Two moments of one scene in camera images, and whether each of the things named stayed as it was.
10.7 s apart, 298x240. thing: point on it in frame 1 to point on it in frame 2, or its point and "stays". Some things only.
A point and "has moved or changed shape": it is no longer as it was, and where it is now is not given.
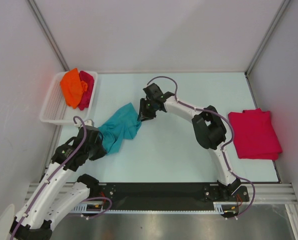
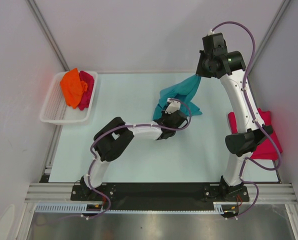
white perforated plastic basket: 55,109 stays
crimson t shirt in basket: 86,96 stays
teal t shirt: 123,125 has moved or changed shape
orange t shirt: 73,87 stays
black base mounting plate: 163,196 stays
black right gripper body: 154,109 to 203,68
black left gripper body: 96,150 to 164,116
